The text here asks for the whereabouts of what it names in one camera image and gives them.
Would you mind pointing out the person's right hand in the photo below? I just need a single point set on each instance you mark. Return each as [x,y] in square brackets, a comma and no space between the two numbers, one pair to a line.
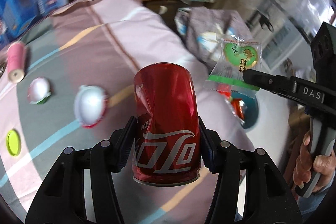
[324,165]

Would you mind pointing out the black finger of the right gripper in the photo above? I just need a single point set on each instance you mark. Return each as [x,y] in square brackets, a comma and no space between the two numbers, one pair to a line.
[281,85]

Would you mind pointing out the pink grey striped cloth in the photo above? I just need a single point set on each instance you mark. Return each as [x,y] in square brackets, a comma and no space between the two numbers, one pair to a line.
[91,42]

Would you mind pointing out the teal trash bin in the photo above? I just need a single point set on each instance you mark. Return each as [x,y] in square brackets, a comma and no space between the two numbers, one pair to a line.
[243,103]

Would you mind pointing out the red rimmed jelly cup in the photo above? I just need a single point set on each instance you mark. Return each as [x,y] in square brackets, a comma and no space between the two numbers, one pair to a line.
[90,105]

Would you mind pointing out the green rimmed jelly cup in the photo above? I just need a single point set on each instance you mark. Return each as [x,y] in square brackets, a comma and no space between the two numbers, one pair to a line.
[39,91]

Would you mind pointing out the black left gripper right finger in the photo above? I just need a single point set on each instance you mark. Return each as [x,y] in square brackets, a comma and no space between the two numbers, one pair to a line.
[268,198]

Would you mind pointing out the green plastic lid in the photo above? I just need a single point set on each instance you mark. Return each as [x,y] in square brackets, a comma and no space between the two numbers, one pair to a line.
[13,142]

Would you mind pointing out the grey clothes pile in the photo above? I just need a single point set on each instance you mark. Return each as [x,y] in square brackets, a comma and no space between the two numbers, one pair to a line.
[201,28]

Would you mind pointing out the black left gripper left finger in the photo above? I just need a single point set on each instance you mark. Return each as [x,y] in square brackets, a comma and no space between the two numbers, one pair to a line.
[60,198]

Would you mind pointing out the pink paper cup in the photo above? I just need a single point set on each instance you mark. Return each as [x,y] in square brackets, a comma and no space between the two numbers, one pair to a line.
[16,60]

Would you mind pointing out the red cola can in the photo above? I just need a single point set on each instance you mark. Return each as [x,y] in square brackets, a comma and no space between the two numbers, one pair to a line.
[167,145]

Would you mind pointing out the green candy wrapper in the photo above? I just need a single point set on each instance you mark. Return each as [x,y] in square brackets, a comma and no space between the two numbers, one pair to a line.
[236,55]

